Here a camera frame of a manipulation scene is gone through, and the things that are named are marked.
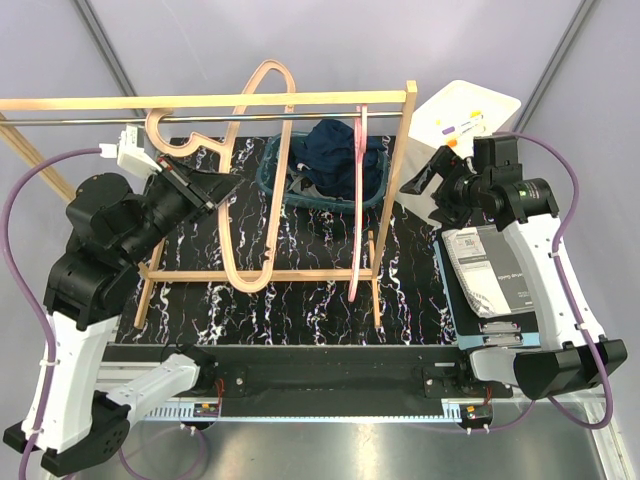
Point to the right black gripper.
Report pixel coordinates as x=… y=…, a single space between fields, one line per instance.
x=449 y=165

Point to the pink clothes hanger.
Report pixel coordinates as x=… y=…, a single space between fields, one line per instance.
x=360 y=146

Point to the navy blue shorts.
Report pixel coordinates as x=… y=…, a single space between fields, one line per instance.
x=326 y=157

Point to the blue clipboard tray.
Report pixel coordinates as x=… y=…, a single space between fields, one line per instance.
x=515 y=330

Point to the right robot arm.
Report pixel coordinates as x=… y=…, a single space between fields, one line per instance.
x=574 y=352

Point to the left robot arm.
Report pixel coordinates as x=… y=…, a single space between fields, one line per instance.
x=74 y=425

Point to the wooden clothes hanger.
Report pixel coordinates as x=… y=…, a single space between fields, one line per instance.
x=248 y=222

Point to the metal hanging rail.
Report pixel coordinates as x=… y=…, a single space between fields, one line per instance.
x=184 y=119

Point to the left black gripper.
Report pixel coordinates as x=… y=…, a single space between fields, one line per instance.
x=206 y=191

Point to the white spiral manual booklet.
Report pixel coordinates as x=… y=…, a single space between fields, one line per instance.
x=490 y=276

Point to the black marbled table mat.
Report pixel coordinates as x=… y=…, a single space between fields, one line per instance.
x=413 y=304

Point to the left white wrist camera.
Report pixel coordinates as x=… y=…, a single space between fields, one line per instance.
x=129 y=152

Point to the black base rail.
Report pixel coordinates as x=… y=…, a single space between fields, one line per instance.
x=333 y=384

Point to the white storage box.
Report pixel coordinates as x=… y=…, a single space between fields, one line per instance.
x=454 y=116

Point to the teal plastic basket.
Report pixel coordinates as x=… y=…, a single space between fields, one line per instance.
x=265 y=181

